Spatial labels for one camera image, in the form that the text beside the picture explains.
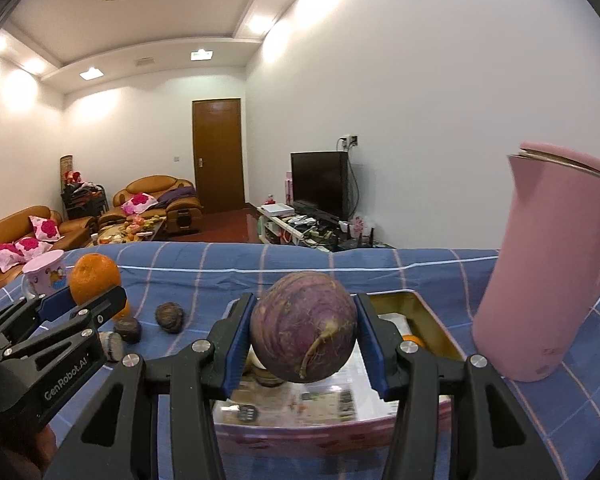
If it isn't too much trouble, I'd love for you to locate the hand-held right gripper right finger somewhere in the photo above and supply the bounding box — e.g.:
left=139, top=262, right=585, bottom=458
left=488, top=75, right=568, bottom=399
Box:
left=356, top=294, right=576, bottom=480

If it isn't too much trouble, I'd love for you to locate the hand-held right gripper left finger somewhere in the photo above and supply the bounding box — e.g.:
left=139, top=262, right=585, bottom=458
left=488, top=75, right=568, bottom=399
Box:
left=42, top=294, right=257, bottom=480

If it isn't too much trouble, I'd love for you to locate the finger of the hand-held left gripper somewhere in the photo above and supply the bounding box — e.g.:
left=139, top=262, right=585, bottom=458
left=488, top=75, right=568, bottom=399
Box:
left=2, top=286, right=128, bottom=361
left=0, top=287, right=76, bottom=346

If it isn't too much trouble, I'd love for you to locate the large round orange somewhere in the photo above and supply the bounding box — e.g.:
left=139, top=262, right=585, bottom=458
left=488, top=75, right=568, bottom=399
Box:
left=69, top=254, right=122, bottom=307

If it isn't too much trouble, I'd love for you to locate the purple passion fruit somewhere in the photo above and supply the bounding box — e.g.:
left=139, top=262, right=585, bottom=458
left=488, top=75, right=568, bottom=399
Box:
left=249, top=271, right=358, bottom=383

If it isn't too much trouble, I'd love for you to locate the pink tin box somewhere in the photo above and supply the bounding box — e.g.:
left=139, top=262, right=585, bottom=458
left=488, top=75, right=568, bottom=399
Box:
left=212, top=290, right=466, bottom=453

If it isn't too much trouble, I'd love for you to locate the pink cartoon mug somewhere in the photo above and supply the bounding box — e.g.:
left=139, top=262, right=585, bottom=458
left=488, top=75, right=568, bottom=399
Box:
left=21, top=250, right=71, bottom=301

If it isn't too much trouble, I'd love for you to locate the glossy chocolate pie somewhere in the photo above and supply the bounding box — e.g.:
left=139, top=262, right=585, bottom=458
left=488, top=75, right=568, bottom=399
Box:
left=114, top=319, right=142, bottom=345

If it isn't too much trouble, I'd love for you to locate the pink flowered pillow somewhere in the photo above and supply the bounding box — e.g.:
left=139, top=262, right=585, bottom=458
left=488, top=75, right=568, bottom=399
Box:
left=29, top=216, right=62, bottom=242
left=121, top=192, right=158, bottom=216
left=15, top=236, right=51, bottom=261
left=0, top=242, right=26, bottom=273

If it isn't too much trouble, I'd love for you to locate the coffee table with snacks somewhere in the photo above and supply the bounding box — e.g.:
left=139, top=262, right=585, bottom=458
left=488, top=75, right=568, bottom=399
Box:
left=87, top=215, right=166, bottom=247

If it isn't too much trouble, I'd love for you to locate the long brown leather sofa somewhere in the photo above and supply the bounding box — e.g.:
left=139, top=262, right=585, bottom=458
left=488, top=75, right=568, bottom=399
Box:
left=0, top=205, right=98, bottom=291

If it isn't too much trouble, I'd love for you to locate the blue checked blanket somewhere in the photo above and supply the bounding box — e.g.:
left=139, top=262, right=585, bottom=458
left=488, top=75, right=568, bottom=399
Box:
left=0, top=242, right=600, bottom=480

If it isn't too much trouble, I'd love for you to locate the black rack with clothes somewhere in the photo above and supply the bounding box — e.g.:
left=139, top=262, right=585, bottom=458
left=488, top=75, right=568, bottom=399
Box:
left=61, top=182, right=110, bottom=221

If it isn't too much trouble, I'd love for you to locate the black router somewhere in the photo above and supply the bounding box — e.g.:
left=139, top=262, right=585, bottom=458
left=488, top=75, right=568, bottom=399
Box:
left=337, top=227, right=376, bottom=251

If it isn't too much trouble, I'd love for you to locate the brown leather armchair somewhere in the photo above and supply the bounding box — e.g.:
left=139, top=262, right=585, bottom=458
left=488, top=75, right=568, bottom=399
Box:
left=100, top=175, right=203, bottom=233

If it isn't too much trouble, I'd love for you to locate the white television stand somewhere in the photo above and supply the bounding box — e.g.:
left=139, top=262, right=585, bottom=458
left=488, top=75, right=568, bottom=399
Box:
left=257, top=202, right=341, bottom=248

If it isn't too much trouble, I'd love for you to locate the purple cloth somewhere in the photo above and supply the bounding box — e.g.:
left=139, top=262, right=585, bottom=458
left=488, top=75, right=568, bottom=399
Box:
left=157, top=186, right=197, bottom=206

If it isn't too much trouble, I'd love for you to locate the black television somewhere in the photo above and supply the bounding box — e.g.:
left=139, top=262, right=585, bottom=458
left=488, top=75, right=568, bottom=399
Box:
left=290, top=151, right=350, bottom=221

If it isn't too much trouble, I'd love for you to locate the brown wooden door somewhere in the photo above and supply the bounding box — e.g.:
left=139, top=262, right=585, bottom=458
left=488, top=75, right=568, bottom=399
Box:
left=192, top=98, right=244, bottom=215

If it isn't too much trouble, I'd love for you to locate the pink kettle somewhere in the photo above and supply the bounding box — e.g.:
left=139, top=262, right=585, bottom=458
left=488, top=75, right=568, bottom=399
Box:
left=472, top=141, right=600, bottom=383

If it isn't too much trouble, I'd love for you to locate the black power cable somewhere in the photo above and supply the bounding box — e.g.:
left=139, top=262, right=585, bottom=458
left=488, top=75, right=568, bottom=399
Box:
left=347, top=147, right=362, bottom=221

